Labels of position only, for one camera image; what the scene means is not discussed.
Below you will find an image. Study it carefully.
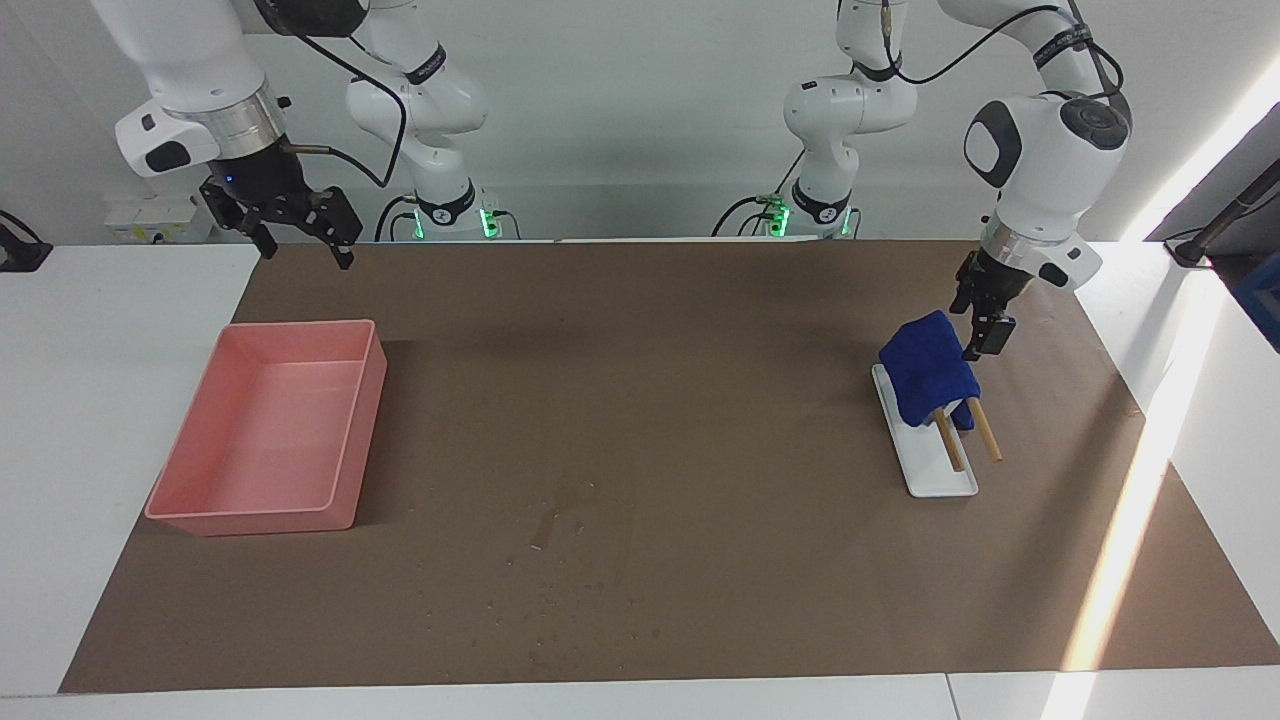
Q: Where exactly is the blue towel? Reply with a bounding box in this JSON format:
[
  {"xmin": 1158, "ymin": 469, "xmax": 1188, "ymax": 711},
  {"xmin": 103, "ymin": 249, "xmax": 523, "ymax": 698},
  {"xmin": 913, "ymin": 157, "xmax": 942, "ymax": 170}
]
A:
[{"xmin": 878, "ymin": 309, "xmax": 982, "ymax": 432}]

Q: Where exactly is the wooden towel rack dowel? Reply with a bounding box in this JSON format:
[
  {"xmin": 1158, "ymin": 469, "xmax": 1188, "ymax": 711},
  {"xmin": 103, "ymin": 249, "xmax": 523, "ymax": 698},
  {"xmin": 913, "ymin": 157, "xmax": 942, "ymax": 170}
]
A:
[
  {"xmin": 932, "ymin": 408, "xmax": 967, "ymax": 473},
  {"xmin": 965, "ymin": 395, "xmax": 1003, "ymax": 463}
]

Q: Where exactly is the pink plastic bin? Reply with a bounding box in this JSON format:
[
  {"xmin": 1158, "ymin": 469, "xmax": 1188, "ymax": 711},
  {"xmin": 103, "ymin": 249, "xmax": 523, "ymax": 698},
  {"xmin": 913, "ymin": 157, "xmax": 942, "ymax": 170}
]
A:
[{"xmin": 145, "ymin": 319, "xmax": 388, "ymax": 537}]

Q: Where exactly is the black stand pole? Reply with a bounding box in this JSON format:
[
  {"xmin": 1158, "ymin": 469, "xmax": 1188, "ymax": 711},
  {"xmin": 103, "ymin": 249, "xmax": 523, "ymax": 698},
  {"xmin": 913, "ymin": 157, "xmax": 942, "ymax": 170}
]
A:
[{"xmin": 1163, "ymin": 158, "xmax": 1280, "ymax": 269}]

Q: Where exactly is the black clamp object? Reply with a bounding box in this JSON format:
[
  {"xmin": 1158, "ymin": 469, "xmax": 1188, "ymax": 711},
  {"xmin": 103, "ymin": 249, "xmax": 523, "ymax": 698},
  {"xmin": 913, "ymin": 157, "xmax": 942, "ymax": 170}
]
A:
[{"xmin": 0, "ymin": 208, "xmax": 54, "ymax": 274}]

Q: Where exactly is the blue box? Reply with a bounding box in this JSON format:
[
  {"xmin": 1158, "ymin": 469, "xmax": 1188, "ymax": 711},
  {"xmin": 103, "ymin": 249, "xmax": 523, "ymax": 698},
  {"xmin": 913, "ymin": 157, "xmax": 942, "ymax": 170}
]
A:
[{"xmin": 1232, "ymin": 250, "xmax": 1280, "ymax": 353}]

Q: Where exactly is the brown table mat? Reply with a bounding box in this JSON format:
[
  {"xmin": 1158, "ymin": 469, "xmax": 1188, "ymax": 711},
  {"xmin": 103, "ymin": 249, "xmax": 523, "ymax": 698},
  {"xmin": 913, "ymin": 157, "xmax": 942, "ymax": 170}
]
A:
[{"xmin": 58, "ymin": 238, "xmax": 1280, "ymax": 694}]

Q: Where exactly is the black right base cable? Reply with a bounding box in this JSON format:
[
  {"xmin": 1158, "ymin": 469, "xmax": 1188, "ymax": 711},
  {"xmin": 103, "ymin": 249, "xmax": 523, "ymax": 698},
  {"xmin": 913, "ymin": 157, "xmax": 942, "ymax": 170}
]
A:
[{"xmin": 374, "ymin": 194, "xmax": 423, "ymax": 243}]

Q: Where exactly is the black base cable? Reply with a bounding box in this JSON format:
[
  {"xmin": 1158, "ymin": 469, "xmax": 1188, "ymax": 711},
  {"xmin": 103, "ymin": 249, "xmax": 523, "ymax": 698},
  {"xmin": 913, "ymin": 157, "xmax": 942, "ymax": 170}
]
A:
[
  {"xmin": 374, "ymin": 194, "xmax": 423, "ymax": 243},
  {"xmin": 711, "ymin": 148, "xmax": 803, "ymax": 239}
]

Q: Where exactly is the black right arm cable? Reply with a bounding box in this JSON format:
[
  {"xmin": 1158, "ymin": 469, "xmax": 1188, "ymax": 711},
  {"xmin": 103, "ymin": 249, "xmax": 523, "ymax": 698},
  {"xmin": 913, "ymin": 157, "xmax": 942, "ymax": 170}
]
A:
[{"xmin": 290, "ymin": 30, "xmax": 413, "ymax": 191}]

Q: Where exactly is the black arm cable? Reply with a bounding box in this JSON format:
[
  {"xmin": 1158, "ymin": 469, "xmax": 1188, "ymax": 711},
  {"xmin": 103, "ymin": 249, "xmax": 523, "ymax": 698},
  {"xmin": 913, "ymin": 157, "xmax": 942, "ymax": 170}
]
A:
[
  {"xmin": 290, "ymin": 30, "xmax": 413, "ymax": 191},
  {"xmin": 878, "ymin": 0, "xmax": 1129, "ymax": 103}
]

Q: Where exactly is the white wall socket strip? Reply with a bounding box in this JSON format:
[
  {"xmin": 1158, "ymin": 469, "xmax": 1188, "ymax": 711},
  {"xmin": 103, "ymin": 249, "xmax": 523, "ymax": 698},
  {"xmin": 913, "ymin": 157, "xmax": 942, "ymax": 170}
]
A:
[{"xmin": 104, "ymin": 195, "xmax": 217, "ymax": 245}]

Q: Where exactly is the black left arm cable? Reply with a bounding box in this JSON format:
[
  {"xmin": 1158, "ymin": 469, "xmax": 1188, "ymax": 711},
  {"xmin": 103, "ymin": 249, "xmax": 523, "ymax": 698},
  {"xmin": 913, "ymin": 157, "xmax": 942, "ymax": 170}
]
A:
[{"xmin": 878, "ymin": 0, "xmax": 1129, "ymax": 103}]

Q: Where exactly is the black left base cable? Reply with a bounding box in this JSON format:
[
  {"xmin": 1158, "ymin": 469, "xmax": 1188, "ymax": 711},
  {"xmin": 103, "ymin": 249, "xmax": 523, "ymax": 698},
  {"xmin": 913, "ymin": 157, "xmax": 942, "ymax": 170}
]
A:
[{"xmin": 711, "ymin": 148, "xmax": 803, "ymax": 239}]

